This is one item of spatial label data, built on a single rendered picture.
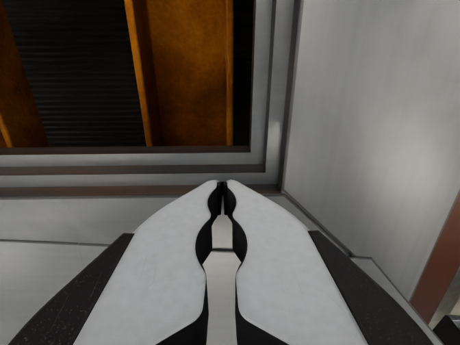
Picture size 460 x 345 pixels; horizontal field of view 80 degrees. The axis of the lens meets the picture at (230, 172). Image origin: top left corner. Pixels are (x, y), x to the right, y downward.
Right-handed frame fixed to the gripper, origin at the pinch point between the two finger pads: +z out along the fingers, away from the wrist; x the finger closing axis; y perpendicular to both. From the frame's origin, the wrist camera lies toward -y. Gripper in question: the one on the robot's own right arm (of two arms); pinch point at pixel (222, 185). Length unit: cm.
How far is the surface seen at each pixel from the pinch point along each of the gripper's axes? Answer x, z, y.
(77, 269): -8.4, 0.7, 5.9
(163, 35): -5.4, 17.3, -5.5
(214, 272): -0.6, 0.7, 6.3
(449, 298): 34.8, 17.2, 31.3
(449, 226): 14.3, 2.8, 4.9
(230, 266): 0.4, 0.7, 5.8
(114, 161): -5.9, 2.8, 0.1
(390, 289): 10.2, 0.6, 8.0
